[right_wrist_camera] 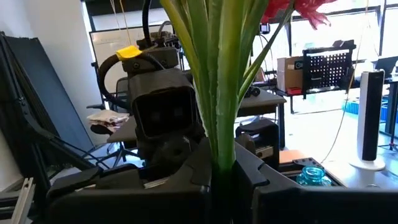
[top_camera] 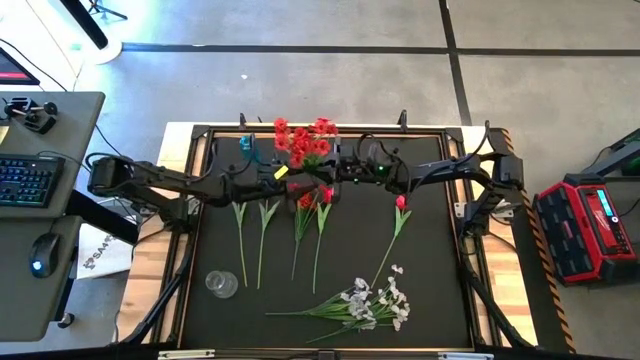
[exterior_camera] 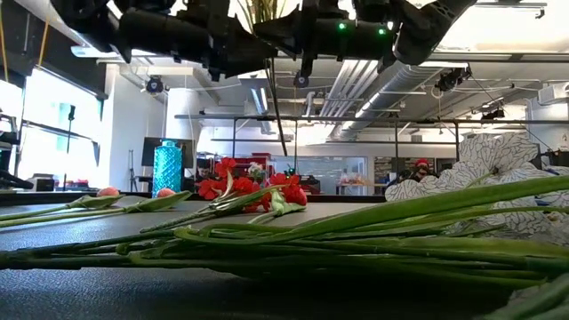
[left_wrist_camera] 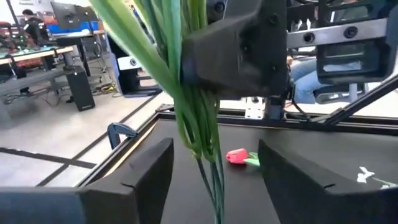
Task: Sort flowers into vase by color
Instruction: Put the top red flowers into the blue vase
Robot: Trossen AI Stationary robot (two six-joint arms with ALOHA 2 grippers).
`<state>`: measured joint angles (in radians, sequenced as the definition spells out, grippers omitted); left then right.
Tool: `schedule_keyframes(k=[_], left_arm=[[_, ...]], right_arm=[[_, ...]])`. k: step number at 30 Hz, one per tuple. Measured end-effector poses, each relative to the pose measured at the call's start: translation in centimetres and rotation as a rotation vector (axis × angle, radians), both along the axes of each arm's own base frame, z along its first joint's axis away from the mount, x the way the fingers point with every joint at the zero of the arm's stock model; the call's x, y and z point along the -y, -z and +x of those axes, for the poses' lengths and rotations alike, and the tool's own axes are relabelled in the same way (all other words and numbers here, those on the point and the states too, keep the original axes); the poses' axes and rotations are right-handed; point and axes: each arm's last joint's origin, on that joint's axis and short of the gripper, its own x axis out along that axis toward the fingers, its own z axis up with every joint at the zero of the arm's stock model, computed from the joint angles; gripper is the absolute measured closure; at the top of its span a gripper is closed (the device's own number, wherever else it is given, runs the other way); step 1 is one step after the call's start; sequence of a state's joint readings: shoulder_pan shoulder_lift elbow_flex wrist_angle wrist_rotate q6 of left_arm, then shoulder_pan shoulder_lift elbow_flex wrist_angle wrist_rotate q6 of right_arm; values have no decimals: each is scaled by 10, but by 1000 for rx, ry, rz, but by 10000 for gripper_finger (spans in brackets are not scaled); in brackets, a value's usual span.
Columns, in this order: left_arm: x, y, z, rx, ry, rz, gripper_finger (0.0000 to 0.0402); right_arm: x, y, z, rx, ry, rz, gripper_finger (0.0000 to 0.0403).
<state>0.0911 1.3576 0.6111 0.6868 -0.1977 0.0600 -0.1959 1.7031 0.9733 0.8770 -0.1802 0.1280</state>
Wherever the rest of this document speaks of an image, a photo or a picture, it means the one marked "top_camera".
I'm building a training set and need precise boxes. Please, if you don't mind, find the white printed paper bag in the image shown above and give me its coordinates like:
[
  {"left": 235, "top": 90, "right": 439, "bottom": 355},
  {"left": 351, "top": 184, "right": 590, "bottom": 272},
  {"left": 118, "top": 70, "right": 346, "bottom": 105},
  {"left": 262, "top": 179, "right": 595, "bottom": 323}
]
[{"left": 75, "top": 222, "right": 135, "bottom": 280}]

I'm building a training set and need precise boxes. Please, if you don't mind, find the black desk support bar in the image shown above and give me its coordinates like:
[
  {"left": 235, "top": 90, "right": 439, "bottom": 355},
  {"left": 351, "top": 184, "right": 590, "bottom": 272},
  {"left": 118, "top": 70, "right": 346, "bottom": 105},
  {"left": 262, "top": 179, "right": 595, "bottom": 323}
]
[{"left": 64, "top": 188, "right": 141, "bottom": 246}]

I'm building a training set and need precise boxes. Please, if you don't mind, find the black table mat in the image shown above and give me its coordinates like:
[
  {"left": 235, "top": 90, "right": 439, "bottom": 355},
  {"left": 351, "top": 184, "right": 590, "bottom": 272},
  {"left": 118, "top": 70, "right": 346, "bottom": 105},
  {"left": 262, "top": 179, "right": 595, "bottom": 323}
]
[{"left": 180, "top": 135, "right": 474, "bottom": 350}]

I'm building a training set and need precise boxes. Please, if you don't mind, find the red and black tool box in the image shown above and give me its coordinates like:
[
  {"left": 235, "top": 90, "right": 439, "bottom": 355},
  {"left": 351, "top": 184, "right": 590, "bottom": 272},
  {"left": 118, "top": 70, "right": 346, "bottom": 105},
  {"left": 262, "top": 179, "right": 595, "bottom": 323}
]
[{"left": 531, "top": 172, "right": 640, "bottom": 288}]

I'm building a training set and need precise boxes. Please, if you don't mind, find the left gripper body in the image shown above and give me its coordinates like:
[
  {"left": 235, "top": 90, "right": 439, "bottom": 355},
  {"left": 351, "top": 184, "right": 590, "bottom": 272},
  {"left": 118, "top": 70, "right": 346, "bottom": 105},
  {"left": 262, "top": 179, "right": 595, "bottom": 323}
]
[{"left": 252, "top": 157, "right": 301, "bottom": 201}]

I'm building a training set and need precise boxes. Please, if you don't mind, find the black flat panel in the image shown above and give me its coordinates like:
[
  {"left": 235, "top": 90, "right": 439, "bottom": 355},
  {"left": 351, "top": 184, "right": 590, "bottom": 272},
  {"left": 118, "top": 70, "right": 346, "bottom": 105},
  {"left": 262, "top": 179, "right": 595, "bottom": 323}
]
[{"left": 59, "top": 0, "right": 110, "bottom": 51}]

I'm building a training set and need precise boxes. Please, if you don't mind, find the black diagonal frame strut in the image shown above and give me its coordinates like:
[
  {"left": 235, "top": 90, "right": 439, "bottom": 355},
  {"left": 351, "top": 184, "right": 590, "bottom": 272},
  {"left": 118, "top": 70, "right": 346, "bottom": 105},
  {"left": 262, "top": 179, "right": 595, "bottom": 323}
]
[
  {"left": 119, "top": 234, "right": 201, "bottom": 347},
  {"left": 459, "top": 239, "right": 534, "bottom": 349}
]

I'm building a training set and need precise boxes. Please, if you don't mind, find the dark computer screen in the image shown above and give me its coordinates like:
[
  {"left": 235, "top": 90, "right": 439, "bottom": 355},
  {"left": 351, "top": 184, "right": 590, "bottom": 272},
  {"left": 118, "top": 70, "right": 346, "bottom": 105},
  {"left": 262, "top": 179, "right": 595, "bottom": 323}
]
[{"left": 0, "top": 47, "right": 41, "bottom": 86}]

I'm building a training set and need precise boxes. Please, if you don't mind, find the grey computer desk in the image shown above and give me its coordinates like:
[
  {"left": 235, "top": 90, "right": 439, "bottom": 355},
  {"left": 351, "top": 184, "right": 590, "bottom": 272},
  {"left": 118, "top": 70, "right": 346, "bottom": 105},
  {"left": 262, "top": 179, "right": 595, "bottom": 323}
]
[{"left": 0, "top": 90, "right": 107, "bottom": 344}]

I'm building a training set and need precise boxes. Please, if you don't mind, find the red artificial tulip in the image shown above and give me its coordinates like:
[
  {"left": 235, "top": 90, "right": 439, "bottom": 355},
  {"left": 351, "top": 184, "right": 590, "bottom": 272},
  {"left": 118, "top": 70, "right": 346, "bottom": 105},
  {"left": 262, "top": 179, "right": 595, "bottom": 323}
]
[
  {"left": 310, "top": 183, "right": 335, "bottom": 295},
  {"left": 370, "top": 193, "right": 414, "bottom": 289}
]

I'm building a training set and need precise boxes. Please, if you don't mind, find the white floor base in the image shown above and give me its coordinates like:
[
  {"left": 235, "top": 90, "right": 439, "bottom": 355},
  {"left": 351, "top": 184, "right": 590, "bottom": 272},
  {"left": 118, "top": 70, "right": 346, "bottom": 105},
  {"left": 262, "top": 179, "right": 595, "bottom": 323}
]
[{"left": 0, "top": 0, "right": 124, "bottom": 66}]

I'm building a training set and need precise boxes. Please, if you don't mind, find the black tripod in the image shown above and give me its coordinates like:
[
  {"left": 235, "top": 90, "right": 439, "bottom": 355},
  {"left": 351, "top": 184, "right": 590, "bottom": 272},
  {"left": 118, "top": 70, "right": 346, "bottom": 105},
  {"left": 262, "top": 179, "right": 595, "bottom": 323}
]
[{"left": 85, "top": 0, "right": 129, "bottom": 22}]

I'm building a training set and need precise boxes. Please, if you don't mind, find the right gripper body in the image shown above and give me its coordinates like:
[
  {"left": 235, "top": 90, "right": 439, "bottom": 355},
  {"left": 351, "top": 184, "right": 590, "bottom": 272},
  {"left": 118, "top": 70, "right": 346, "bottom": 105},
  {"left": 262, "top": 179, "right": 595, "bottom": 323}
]
[{"left": 330, "top": 135, "right": 390, "bottom": 204}]

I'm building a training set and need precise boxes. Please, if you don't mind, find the black and green equipment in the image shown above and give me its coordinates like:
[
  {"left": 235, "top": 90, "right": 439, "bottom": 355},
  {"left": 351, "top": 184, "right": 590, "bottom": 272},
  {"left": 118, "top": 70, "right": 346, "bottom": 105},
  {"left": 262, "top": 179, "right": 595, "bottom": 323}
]
[{"left": 579, "top": 127, "right": 640, "bottom": 179}]

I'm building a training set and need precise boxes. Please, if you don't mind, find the black backlit keyboard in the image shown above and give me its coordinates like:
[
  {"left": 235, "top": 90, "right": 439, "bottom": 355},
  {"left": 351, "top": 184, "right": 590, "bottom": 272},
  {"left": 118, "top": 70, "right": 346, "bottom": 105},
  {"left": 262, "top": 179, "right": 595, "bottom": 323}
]
[{"left": 0, "top": 153, "right": 67, "bottom": 209}]

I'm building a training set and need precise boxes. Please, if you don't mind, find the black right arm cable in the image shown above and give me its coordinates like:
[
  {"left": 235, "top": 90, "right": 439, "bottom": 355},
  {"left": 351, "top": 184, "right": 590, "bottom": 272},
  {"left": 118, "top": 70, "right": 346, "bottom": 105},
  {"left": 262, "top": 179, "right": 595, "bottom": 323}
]
[{"left": 355, "top": 131, "right": 401, "bottom": 169}]

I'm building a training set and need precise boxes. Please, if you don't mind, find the black computer mouse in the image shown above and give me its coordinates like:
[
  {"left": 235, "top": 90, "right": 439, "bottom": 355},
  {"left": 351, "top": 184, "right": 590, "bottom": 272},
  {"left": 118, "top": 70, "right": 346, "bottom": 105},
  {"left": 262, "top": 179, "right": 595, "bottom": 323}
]
[{"left": 28, "top": 232, "right": 63, "bottom": 280}]

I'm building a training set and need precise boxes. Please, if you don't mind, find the black clamp mount device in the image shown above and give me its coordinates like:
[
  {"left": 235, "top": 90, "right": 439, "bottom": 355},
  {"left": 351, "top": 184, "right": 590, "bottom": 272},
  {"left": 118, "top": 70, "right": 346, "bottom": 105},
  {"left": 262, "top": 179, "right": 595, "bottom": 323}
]
[{"left": 2, "top": 96, "right": 59, "bottom": 135}]

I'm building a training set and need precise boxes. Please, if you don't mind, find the black aluminium table frame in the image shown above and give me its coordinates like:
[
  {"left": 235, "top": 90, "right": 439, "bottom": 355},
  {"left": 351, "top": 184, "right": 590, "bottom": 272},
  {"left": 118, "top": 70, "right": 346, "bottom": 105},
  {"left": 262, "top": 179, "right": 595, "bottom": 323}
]
[{"left": 152, "top": 122, "right": 496, "bottom": 354}]

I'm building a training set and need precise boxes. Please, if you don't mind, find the red artificial flower bunch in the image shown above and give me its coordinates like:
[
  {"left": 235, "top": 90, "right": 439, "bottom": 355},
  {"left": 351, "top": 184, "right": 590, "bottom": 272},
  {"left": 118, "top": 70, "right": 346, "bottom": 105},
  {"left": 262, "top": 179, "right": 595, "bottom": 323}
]
[{"left": 272, "top": 116, "right": 340, "bottom": 282}]

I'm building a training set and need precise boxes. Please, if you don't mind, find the silver metal bracket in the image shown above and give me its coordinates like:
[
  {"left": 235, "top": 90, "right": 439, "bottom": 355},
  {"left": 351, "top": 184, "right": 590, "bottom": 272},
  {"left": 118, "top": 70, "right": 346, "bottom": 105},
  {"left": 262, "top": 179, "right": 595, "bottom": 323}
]
[
  {"left": 157, "top": 349, "right": 216, "bottom": 360},
  {"left": 437, "top": 351, "right": 495, "bottom": 360}
]

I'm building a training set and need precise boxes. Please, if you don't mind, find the black hazard-striped edge panel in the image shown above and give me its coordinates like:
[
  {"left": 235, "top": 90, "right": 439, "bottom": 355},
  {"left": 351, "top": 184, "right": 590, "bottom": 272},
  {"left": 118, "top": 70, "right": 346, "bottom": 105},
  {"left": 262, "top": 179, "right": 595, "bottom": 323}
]
[{"left": 487, "top": 127, "right": 577, "bottom": 355}]

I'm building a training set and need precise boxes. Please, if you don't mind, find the clear glass vase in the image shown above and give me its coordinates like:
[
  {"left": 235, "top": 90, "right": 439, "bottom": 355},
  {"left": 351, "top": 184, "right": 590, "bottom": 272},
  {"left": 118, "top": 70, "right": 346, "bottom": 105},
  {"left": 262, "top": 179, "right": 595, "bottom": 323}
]
[{"left": 204, "top": 269, "right": 240, "bottom": 300}]

